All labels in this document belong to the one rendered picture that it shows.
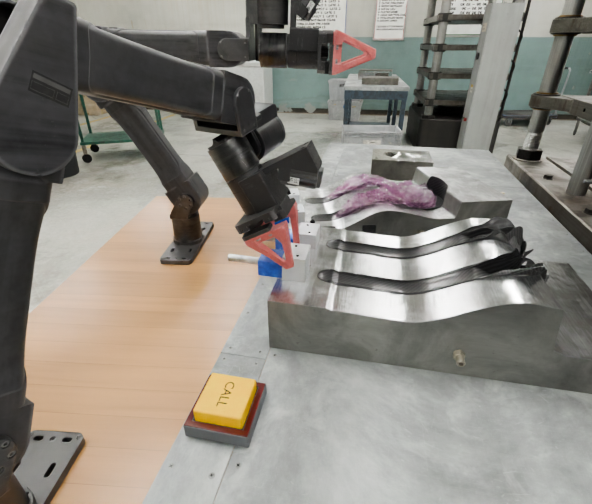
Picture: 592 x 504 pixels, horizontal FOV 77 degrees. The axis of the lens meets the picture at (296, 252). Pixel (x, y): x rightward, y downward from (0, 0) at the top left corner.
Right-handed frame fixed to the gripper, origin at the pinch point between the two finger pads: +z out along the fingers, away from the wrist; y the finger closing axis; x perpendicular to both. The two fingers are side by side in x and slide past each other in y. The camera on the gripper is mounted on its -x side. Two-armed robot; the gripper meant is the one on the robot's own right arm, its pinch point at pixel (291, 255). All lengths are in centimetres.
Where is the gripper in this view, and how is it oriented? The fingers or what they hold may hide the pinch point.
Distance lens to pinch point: 58.5
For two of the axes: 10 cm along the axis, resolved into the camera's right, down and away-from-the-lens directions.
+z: 4.6, 8.1, 3.6
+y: 1.9, -4.8, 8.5
